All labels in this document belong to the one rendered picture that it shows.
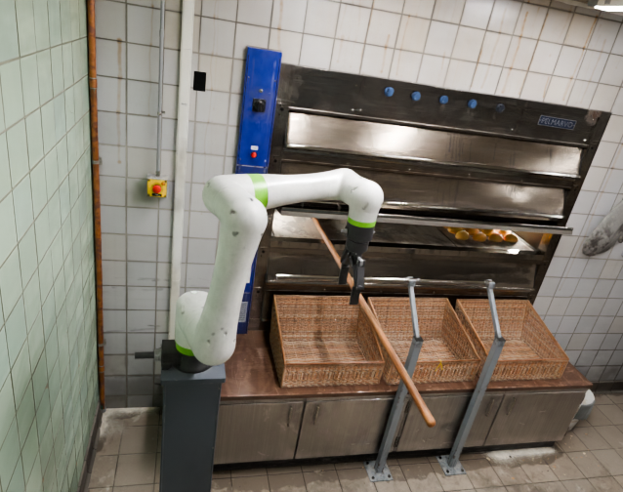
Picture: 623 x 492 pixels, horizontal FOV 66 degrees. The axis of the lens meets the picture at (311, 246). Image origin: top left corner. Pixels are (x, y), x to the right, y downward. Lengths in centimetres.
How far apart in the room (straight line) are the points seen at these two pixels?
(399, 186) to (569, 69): 109
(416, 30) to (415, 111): 39
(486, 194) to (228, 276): 201
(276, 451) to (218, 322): 155
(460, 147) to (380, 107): 53
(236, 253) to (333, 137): 136
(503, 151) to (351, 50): 107
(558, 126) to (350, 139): 123
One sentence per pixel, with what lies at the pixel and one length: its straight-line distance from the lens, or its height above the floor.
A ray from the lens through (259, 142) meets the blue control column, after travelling 244.
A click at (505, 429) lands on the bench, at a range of 339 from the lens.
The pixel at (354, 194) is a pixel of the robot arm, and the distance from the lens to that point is 152.
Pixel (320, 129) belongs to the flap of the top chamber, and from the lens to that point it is 252.
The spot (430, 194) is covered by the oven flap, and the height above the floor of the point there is 152.
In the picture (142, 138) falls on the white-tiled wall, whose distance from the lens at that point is 246.
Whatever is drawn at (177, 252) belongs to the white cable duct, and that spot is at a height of 109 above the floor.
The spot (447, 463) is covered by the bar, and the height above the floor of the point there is 1.
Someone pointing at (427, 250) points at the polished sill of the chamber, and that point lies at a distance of 300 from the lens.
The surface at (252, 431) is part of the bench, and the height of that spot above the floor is 33.
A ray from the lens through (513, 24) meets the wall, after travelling 284.
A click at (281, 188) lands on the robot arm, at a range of 148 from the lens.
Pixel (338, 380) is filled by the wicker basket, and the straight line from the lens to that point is 266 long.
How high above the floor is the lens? 229
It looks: 25 degrees down
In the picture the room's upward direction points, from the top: 10 degrees clockwise
